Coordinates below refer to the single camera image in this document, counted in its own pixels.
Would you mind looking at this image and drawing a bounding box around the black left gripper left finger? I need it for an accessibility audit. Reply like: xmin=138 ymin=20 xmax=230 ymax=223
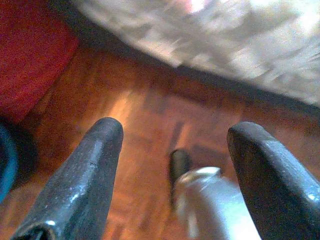
xmin=11 ymin=117 xmax=125 ymax=240

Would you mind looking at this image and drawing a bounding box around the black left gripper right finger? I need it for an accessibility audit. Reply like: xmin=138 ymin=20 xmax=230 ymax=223
xmin=226 ymin=121 xmax=320 ymax=240

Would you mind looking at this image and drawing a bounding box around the dark blue round container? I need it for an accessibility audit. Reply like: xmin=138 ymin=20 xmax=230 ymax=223
xmin=0 ymin=119 xmax=20 ymax=204

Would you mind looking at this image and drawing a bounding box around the beige floral bed sheet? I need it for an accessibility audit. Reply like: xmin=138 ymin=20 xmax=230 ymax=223
xmin=74 ymin=0 xmax=320 ymax=109

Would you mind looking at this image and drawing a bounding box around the dark bed frame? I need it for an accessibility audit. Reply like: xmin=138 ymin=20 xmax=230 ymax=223
xmin=58 ymin=4 xmax=320 ymax=122

